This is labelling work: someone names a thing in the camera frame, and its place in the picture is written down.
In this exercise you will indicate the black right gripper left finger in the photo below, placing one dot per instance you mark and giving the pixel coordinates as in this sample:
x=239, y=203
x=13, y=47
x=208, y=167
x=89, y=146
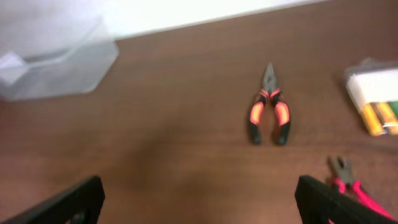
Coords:
x=80, y=203

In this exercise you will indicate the pack of coloured bits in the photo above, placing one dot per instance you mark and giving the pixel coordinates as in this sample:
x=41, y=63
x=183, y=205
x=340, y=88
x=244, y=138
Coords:
x=372, y=87

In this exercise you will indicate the small red cutting pliers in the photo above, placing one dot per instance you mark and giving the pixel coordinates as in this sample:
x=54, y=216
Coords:
x=344, y=182

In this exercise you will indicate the clear plastic container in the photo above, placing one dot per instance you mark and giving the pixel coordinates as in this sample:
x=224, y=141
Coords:
x=55, y=59

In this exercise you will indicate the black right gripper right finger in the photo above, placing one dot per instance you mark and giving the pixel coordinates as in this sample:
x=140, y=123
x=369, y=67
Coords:
x=319, y=203

